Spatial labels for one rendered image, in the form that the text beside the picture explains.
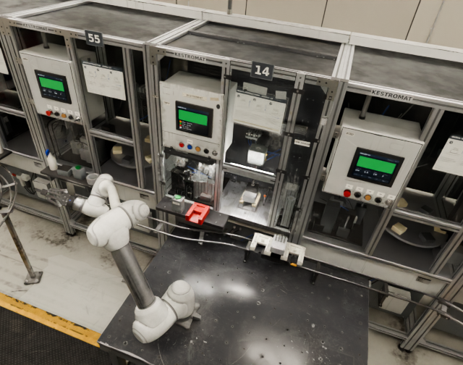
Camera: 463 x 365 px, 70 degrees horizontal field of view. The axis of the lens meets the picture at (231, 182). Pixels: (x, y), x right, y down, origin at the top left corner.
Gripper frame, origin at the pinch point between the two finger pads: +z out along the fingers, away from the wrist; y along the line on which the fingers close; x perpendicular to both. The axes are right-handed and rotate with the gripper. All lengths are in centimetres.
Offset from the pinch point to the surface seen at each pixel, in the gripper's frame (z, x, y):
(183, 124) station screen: -64, 35, 65
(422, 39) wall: -332, -50, 355
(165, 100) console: -48, 36, 74
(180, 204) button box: -85, -2, 23
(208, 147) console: -85, 32, 58
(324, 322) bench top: -188, 48, -25
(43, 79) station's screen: 31, -11, 73
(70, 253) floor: -23, -128, -36
